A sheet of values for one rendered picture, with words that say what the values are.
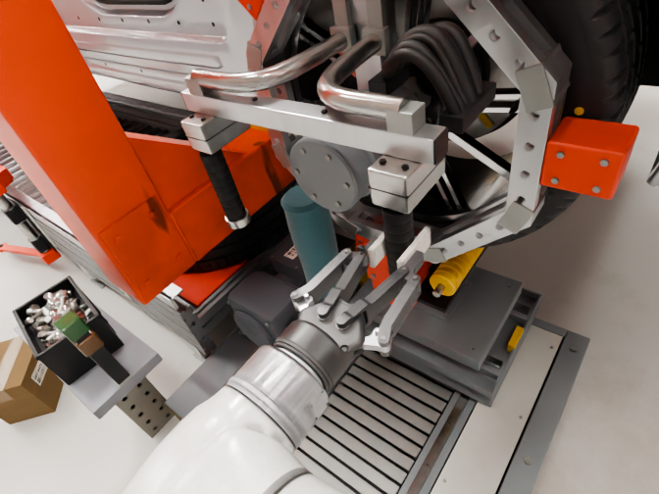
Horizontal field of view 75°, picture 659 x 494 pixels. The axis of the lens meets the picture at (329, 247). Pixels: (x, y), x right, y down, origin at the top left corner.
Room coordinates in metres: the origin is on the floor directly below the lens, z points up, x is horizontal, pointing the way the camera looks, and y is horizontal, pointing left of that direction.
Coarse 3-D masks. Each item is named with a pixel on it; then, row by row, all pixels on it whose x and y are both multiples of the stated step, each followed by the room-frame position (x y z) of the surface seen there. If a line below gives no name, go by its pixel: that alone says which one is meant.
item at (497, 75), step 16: (400, 0) 0.89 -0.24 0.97; (432, 0) 0.84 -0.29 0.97; (400, 16) 0.89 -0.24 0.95; (432, 16) 0.84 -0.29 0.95; (448, 16) 0.82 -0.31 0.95; (400, 32) 0.89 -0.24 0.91; (480, 48) 0.77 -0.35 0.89; (480, 64) 0.77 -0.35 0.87; (496, 64) 0.75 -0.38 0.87; (416, 80) 0.82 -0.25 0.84; (496, 80) 0.75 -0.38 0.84; (416, 96) 0.82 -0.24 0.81; (480, 128) 0.77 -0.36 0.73
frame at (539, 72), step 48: (288, 0) 0.74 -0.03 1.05; (480, 0) 0.52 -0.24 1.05; (528, 48) 0.48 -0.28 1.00; (288, 96) 0.85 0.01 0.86; (528, 96) 0.47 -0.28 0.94; (288, 144) 0.82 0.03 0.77; (528, 144) 0.48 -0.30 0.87; (528, 192) 0.46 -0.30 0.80; (432, 240) 0.59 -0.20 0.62; (480, 240) 0.51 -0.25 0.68
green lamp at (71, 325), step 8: (72, 312) 0.60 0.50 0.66; (64, 320) 0.58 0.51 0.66; (72, 320) 0.58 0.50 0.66; (80, 320) 0.58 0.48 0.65; (64, 328) 0.56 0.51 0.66; (72, 328) 0.56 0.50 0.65; (80, 328) 0.57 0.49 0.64; (88, 328) 0.58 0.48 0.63; (72, 336) 0.56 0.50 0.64; (80, 336) 0.56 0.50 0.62
